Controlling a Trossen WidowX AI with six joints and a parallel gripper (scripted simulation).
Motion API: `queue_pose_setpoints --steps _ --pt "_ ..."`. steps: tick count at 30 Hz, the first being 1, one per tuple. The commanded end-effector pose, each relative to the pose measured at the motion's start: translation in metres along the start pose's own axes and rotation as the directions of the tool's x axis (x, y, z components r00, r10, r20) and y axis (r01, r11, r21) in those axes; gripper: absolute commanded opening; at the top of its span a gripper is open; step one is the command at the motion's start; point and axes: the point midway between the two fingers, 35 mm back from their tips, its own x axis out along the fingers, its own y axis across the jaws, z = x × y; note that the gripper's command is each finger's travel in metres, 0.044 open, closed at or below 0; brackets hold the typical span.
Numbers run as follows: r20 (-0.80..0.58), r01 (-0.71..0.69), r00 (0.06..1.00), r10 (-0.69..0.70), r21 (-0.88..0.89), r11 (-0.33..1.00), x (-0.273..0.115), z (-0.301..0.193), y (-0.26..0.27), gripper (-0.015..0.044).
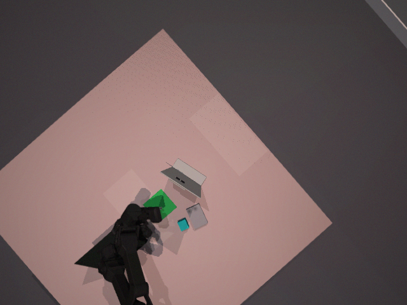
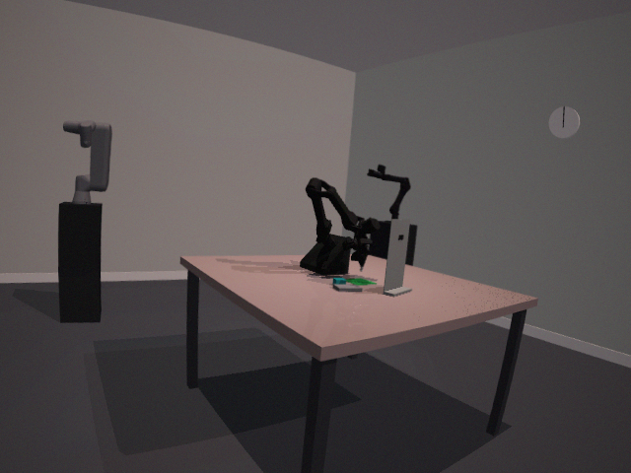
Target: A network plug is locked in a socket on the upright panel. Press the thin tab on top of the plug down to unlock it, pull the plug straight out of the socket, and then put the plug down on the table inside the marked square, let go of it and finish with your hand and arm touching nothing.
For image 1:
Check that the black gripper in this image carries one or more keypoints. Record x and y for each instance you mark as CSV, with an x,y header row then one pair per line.
x,y
149,213

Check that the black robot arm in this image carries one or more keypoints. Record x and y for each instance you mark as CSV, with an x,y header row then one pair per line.
x,y
125,244

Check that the teal cube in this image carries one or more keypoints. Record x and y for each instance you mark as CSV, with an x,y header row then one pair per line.
x,y
183,224

